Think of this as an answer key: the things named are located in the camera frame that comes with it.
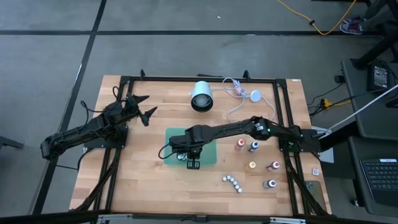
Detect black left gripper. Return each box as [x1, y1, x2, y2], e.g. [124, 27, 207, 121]
[123, 94, 159, 127]

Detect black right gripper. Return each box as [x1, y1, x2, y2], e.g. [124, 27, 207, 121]
[169, 133, 204, 170]

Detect green translucent plastic bin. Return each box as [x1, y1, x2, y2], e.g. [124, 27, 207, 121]
[164, 127, 218, 167]

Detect white round spot lamp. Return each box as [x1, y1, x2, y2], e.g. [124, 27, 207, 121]
[190, 80, 215, 113]

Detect dark smartphone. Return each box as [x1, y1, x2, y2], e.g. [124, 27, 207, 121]
[304, 180, 328, 212]

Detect grey chair base leg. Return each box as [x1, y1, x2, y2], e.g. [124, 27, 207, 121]
[0, 135, 24, 150]

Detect yellow power connector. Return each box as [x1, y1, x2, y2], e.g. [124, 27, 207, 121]
[320, 98, 352, 108]

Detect black crossbar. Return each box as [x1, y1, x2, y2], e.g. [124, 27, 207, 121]
[0, 210, 398, 224]

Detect white rod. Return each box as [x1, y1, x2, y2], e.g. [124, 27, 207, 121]
[328, 83, 398, 131]

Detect dark grey desk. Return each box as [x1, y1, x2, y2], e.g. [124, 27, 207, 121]
[340, 58, 398, 141]
[347, 136, 398, 218]

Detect black keyboard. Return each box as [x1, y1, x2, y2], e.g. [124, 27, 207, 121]
[359, 157, 398, 208]

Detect black power adapter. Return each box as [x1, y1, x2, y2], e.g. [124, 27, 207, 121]
[366, 62, 391, 93]

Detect person's shoe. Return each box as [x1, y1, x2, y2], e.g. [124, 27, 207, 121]
[343, 17, 363, 26]
[339, 23, 364, 35]

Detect black stand leg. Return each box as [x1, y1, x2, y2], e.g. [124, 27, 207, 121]
[351, 18, 398, 71]

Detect person's leg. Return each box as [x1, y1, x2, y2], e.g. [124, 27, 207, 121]
[362, 0, 392, 24]

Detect black aluminium table frame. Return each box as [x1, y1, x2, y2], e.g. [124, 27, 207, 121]
[70, 68, 332, 218]

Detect white lamp cable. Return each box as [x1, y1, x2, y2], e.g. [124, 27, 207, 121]
[211, 77, 277, 124]

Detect silver metal bracket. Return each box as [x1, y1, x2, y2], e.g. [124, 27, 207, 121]
[269, 217, 307, 224]
[98, 213, 133, 222]

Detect black desk bracket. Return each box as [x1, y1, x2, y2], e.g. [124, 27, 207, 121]
[317, 120, 358, 153]

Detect yellow floor cable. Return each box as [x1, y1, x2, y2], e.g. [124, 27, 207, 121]
[275, 0, 358, 35]

